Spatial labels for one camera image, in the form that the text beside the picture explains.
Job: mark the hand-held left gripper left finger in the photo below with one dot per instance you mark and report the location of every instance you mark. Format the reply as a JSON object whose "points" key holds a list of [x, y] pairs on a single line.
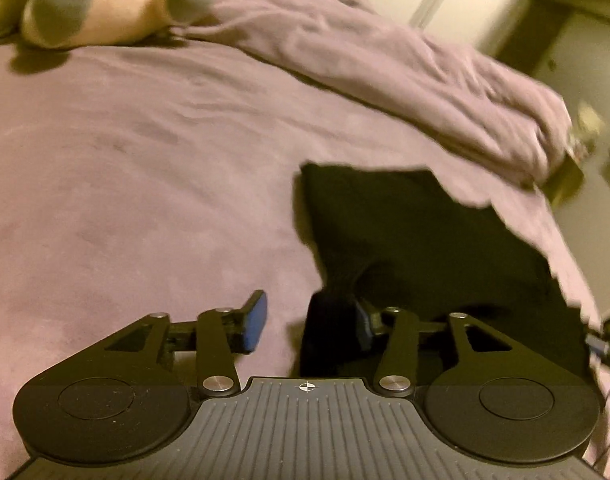
{"points": [[253, 322]]}

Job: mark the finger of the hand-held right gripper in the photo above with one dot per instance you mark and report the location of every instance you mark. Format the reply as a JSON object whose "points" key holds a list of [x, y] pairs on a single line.
{"points": [[607, 336]]}

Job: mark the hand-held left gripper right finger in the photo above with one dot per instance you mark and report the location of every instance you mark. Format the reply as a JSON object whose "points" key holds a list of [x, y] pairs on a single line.
{"points": [[363, 328]]}

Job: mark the black long-sleeve sweater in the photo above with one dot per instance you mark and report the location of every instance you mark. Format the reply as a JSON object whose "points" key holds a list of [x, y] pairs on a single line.
{"points": [[415, 240]]}

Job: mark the purple bed sheet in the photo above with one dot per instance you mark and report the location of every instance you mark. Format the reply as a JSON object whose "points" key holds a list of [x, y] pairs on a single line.
{"points": [[135, 185]]}

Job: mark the purple crumpled duvet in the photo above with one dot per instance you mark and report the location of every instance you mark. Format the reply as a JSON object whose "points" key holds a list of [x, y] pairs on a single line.
{"points": [[385, 65]]}

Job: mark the white plush toy grey paws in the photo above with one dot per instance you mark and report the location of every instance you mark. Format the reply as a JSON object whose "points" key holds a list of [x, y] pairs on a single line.
{"points": [[85, 0]]}

